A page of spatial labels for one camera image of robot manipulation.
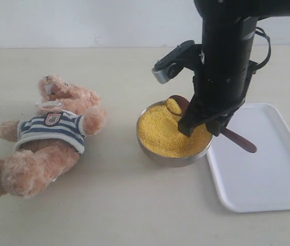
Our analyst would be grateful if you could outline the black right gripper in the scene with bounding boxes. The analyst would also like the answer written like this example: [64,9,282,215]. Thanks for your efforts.
[178,61,257,136]

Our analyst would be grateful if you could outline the dark red wooden spoon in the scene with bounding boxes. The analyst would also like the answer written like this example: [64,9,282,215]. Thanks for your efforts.
[166,95,257,153]

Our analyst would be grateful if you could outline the brown plush teddy bear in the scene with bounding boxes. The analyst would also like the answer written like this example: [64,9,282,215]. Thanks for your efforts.
[0,75,107,198]

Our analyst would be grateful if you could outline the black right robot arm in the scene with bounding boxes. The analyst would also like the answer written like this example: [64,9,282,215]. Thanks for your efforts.
[178,1,290,136]

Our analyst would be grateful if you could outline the yellow millet grains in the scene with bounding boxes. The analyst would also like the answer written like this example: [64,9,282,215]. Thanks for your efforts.
[138,98,212,158]

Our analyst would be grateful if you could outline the steel bowl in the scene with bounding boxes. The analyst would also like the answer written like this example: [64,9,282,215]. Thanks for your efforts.
[136,100,213,168]

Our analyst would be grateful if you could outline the white plastic tray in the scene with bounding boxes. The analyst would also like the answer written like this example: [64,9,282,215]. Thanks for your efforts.
[208,103,290,213]

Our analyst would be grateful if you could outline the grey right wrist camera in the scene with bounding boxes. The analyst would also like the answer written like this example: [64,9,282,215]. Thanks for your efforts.
[152,40,202,84]

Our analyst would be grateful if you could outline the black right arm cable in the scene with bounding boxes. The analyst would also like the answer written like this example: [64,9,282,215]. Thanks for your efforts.
[248,27,273,75]

